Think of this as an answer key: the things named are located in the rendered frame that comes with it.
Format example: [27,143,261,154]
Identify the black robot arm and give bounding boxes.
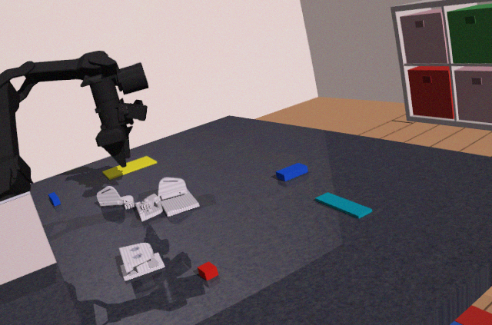
[0,51,148,202]

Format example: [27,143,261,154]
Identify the blue rectangular block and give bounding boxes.
[276,163,308,181]

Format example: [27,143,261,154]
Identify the red cube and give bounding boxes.
[198,261,218,280]

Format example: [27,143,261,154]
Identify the yellow flat plate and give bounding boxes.
[102,156,157,180]

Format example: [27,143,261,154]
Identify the teal flat bar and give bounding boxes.
[315,192,372,218]

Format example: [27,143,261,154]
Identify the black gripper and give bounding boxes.
[95,97,134,167]

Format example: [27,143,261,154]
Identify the small blue block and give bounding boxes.
[48,192,60,206]

